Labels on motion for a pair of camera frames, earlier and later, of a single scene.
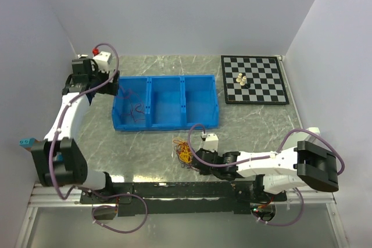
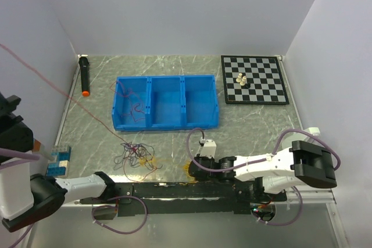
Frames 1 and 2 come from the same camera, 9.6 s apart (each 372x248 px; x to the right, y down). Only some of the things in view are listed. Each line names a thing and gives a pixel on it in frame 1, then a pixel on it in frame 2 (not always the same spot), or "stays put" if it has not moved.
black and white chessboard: (265, 75) stays put
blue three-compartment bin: (164, 102) stays put
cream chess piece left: (239, 79) stays put
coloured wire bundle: (183, 154) → (138, 160)
